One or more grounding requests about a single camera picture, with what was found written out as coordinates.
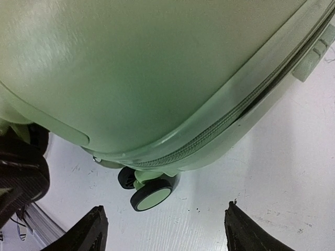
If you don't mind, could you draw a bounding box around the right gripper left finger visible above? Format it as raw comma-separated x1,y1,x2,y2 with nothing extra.
51,206,108,250

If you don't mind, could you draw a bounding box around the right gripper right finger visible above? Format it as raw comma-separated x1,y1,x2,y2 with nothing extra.
225,201,293,251

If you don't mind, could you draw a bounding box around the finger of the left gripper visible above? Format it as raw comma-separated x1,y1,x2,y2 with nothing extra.
1,125,50,222

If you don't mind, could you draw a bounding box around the green hard-shell suitcase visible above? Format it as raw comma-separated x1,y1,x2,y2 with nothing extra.
1,1,334,211

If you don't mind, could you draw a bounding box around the aluminium front rail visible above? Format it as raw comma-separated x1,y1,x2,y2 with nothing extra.
0,202,68,249

